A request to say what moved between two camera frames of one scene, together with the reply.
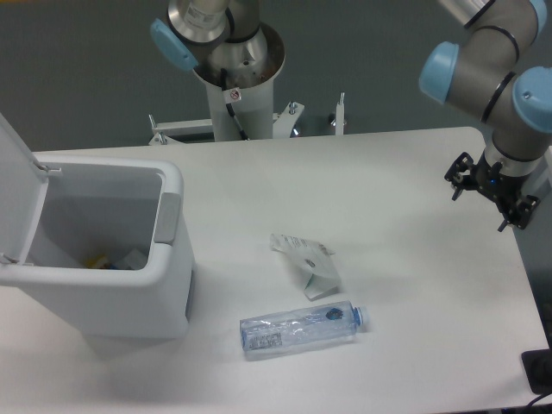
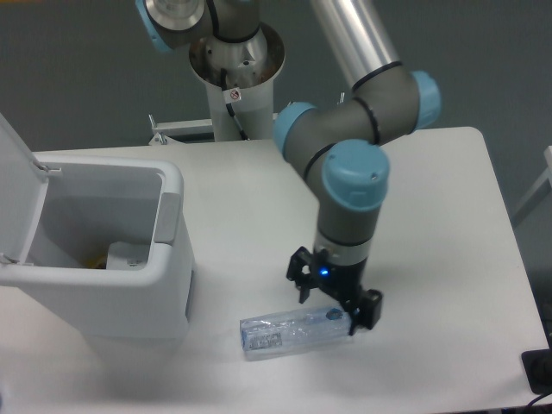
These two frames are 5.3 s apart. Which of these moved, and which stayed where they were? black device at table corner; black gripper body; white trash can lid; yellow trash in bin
Moved: black gripper body
Stayed: yellow trash in bin; white trash can lid; black device at table corner
